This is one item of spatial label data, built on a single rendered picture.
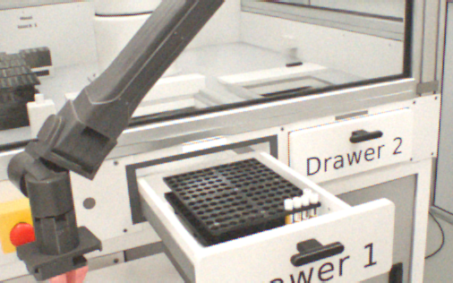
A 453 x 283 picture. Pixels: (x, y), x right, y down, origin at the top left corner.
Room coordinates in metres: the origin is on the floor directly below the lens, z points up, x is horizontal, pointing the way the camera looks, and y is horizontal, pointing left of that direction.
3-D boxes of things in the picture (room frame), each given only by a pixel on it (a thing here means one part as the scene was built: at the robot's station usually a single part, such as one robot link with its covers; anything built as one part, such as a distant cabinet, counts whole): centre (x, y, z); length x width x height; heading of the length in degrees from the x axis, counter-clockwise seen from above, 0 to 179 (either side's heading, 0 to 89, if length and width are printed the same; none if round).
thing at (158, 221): (0.84, -0.01, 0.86); 0.40 x 0.26 x 0.06; 23
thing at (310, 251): (0.62, -0.10, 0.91); 0.07 x 0.04 x 0.01; 113
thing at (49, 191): (0.68, 0.23, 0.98); 0.07 x 0.06 x 0.07; 35
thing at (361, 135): (1.03, -0.27, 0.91); 0.07 x 0.04 x 0.01; 113
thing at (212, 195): (0.83, -0.02, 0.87); 0.22 x 0.18 x 0.06; 23
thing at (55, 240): (0.67, 0.23, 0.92); 0.10 x 0.07 x 0.07; 125
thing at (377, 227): (0.64, -0.09, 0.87); 0.29 x 0.02 x 0.11; 113
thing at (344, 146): (1.06, -0.26, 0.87); 0.29 x 0.02 x 0.11; 113
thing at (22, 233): (0.76, 0.32, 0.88); 0.04 x 0.03 x 0.04; 113
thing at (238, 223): (0.73, -0.06, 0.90); 0.18 x 0.02 x 0.01; 113
